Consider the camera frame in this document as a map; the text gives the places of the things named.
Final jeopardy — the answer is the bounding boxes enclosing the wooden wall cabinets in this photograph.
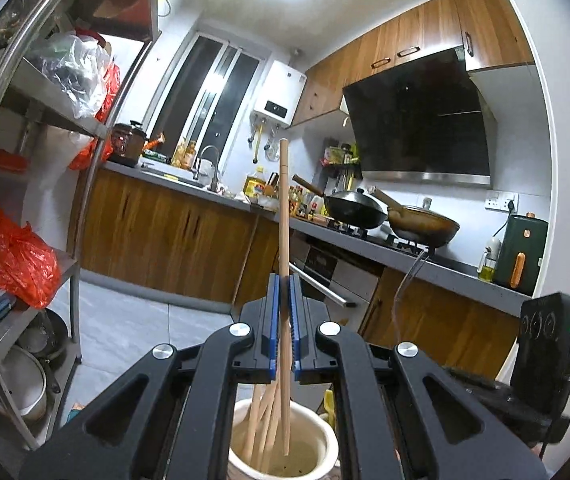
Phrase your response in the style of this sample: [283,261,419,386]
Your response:
[289,0,536,129]

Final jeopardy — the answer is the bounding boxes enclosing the glass oil bottle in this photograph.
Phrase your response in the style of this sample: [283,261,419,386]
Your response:
[478,236,502,284]

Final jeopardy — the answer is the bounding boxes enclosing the metal shelf rack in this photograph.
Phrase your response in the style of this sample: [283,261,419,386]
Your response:
[0,0,166,463]

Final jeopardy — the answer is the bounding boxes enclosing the row of condiment bottles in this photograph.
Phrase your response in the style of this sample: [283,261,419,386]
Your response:
[287,184,326,222]

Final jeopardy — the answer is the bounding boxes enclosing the green air fryer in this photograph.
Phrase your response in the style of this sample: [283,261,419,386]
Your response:
[494,213,550,297]

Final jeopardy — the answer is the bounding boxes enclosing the thin wooden stick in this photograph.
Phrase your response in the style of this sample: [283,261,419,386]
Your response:
[231,211,262,312]

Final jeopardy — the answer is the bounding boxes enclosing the wooden chopstick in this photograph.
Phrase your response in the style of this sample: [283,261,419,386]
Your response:
[255,385,276,467]
[277,138,294,457]
[263,391,282,473]
[246,382,266,462]

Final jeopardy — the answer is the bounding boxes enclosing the yellow cooking oil jug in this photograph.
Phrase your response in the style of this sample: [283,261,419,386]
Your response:
[243,165,266,201]

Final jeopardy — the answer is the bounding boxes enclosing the white floral ceramic utensil holder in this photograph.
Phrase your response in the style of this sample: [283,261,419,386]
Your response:
[227,396,341,480]

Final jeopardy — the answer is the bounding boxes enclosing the white wall socket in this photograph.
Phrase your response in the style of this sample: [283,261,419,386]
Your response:
[484,190,520,212]

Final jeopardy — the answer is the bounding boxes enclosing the large red plastic bag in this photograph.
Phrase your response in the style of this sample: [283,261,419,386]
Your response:
[0,204,64,311]

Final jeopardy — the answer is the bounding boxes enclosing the small red plastic bag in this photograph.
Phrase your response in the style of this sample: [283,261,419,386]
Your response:
[67,35,122,172]

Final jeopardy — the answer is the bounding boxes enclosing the built-in oven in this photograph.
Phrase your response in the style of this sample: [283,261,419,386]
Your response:
[289,239,386,332]

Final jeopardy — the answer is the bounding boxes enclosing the black wok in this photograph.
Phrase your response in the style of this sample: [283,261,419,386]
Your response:
[292,173,390,231]

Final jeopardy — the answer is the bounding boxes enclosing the clear plastic bag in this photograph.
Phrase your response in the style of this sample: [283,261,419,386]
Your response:
[34,31,112,122]

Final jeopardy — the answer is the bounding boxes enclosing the corner spice rack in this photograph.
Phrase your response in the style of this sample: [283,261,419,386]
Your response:
[320,142,362,182]

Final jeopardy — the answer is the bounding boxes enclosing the red lid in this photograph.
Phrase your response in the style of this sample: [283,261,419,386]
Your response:
[0,148,31,174]

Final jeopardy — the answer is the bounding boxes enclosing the yellow jars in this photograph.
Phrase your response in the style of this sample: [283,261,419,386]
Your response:
[171,139,199,169]

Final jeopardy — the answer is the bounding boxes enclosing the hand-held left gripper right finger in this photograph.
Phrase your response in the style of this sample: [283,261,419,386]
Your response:
[289,272,548,480]

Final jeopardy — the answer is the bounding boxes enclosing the black pan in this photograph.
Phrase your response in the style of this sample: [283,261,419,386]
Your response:
[42,308,72,363]

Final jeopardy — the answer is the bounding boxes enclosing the white water heater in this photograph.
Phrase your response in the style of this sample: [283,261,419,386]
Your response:
[249,59,308,129]

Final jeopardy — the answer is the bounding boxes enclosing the brown frying pan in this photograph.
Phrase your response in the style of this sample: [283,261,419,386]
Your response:
[367,185,461,250]

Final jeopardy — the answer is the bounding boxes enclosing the gas stove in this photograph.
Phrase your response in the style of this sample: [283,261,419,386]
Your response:
[324,219,442,257]

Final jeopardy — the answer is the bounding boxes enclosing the brown clay pot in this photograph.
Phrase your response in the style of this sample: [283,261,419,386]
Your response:
[109,119,148,167]

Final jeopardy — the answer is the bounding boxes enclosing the wooden base kitchen cabinet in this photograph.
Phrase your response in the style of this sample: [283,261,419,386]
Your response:
[66,166,522,382]

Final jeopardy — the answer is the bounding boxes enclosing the white metal pot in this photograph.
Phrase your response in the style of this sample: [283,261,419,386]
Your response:
[0,344,49,424]

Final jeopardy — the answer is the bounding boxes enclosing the grey kitchen countertop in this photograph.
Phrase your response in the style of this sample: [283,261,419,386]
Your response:
[101,159,536,319]

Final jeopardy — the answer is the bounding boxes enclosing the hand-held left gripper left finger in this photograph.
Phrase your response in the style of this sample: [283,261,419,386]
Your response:
[19,272,282,480]

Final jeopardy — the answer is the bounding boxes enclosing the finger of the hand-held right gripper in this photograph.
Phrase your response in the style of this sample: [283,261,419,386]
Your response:
[442,365,512,402]

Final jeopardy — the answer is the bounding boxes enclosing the metal kitchen faucet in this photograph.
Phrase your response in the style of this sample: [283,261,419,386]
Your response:
[193,144,222,192]

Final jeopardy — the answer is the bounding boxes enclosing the kitchen window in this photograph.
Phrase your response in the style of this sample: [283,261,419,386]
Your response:
[151,29,266,172]

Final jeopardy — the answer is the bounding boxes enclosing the black range hood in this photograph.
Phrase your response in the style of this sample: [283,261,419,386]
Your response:
[342,45,498,189]

